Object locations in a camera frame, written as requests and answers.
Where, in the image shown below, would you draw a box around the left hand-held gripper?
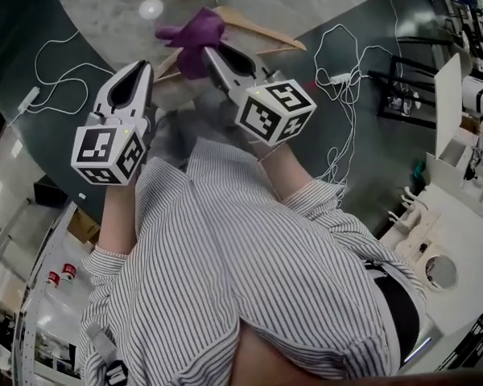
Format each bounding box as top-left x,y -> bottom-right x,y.
70,60 -> 154,187

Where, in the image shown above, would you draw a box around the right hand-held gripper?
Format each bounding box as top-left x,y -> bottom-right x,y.
203,43 -> 318,147

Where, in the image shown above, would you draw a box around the wooden clothes hanger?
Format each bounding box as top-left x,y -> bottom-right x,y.
152,0 -> 307,84

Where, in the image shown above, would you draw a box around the purple cloth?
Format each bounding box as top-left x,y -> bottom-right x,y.
155,6 -> 230,80

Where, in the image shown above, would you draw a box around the person's right forearm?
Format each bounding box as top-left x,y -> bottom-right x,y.
257,142 -> 313,203

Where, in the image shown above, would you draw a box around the person's left forearm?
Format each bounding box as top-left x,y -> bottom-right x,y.
98,181 -> 140,257

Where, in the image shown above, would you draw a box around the white perforated shelf rack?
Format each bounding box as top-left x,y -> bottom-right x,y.
11,201 -> 81,386

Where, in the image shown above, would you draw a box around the grey trousers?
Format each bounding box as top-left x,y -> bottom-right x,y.
148,94 -> 234,168

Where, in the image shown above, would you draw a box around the black box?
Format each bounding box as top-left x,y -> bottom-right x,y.
34,175 -> 69,208

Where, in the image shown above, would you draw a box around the cardboard box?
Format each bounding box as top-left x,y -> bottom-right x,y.
66,207 -> 101,244

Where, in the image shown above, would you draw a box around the striped shirt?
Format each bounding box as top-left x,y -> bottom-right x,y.
78,137 -> 427,386

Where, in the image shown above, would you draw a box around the white table with black legs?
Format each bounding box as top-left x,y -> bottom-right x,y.
365,52 -> 474,160

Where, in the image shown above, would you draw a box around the white robot device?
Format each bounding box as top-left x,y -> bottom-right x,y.
461,74 -> 483,144

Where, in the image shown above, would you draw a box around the white counter with round hole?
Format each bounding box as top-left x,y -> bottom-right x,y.
378,150 -> 483,337

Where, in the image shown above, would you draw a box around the black trousers waist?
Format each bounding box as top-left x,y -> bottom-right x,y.
380,273 -> 422,363

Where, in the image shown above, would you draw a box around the black metal railing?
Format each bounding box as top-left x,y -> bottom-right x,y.
438,307 -> 483,373

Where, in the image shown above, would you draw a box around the white cable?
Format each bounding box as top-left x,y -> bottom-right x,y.
7,28 -> 118,126

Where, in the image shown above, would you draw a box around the thin gold bracelet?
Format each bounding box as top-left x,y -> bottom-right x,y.
259,145 -> 285,162

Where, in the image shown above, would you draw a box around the tangled white cables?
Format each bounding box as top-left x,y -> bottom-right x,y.
313,22 -> 387,188

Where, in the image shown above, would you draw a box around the grey chest strap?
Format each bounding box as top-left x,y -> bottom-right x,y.
86,322 -> 130,386

